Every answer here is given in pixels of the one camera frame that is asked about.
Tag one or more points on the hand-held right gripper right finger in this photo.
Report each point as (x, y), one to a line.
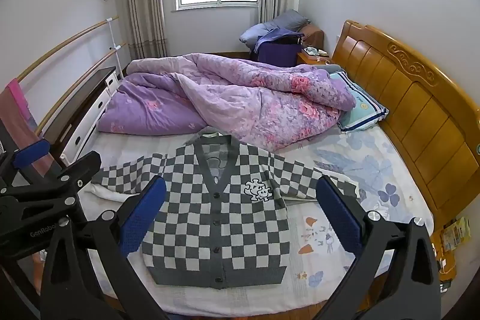
(337, 218)

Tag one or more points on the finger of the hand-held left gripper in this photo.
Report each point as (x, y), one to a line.
(84, 164)
(32, 154)

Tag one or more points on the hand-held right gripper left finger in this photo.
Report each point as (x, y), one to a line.
(146, 215)

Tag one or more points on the grey white checkered cardigan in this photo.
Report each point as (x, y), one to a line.
(225, 230)

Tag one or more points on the pink cloth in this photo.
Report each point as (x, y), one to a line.
(20, 106)

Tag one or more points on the white dresser with dark top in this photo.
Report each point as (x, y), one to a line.
(88, 106)

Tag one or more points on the printed white bedsheet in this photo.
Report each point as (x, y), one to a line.
(375, 170)

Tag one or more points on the orange wooden bedside table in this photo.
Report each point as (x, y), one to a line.
(446, 256)

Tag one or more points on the blue striped pillow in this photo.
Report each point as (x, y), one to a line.
(362, 106)

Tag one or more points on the yellow packet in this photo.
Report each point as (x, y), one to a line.
(455, 233)

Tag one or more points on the purple floral quilt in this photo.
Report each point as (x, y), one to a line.
(243, 98)

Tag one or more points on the wooden nightstand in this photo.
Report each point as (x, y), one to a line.
(309, 59)

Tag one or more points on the grey pillow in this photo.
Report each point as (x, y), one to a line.
(290, 19)

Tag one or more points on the wooden barre rail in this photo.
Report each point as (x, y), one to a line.
(63, 42)
(80, 78)

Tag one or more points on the white barre post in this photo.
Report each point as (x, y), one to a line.
(114, 39)

